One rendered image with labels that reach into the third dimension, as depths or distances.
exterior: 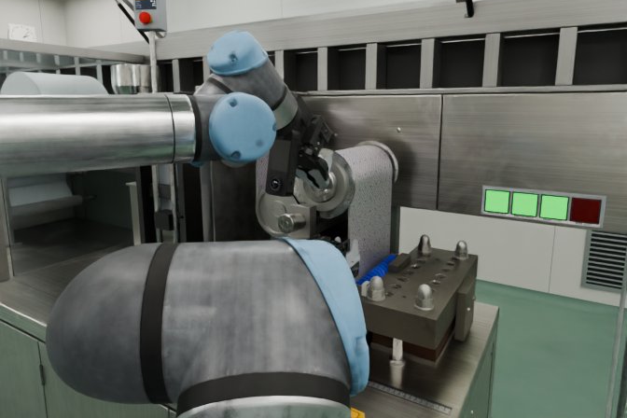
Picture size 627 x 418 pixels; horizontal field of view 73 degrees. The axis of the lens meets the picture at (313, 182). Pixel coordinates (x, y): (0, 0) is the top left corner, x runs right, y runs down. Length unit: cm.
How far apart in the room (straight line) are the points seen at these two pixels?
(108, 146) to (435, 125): 85
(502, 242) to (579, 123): 256
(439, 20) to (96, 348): 102
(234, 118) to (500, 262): 330
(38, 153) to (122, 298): 19
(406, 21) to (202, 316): 100
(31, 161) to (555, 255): 340
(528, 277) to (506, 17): 275
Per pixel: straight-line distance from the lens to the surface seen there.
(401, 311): 86
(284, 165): 72
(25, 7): 674
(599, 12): 112
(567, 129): 110
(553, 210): 111
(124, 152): 46
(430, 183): 115
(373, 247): 103
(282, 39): 136
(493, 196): 112
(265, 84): 63
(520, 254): 360
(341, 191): 87
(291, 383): 28
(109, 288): 32
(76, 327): 33
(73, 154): 46
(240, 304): 29
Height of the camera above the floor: 141
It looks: 10 degrees down
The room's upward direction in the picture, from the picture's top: straight up
